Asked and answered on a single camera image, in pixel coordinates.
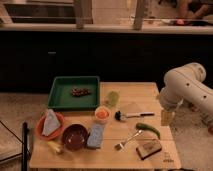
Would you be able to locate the bunch of dark grapes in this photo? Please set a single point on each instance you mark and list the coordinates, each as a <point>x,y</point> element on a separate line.
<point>78,92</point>

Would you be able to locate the green pepper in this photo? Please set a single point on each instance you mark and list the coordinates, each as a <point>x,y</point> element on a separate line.
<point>146,127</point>

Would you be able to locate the brown wooden block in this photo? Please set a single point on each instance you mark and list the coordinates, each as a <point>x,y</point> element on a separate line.
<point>148,149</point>

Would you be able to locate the dark red bowl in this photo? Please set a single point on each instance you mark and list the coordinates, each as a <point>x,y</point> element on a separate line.
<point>74,137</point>

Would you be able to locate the green plastic tray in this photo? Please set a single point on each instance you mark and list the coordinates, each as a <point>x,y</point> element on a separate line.
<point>60,97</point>

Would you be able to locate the small cup with orange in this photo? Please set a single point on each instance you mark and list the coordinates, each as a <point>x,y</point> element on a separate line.
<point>102,114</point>

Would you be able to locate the blue sponge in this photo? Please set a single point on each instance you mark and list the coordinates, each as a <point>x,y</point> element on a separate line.
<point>96,136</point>

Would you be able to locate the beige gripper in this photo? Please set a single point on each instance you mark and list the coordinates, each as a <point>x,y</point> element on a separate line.
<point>166,117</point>

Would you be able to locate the metal fork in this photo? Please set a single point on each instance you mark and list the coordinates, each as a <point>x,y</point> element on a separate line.
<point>122,144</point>

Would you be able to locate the black chair frame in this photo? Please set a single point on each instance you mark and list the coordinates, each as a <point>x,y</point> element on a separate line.
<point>25,153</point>

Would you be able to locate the black dish brush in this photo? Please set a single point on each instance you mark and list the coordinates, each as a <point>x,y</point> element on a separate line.
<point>119,116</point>

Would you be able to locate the person in background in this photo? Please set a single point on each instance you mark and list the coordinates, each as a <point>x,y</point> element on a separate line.
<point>192,10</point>

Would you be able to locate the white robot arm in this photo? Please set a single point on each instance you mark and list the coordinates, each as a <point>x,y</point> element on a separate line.
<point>186,83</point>

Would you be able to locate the grey folded cloth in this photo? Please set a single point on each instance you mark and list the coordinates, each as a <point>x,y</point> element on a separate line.
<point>51,123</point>

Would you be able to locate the green plastic cup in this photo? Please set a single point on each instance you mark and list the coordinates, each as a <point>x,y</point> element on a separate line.
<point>112,98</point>

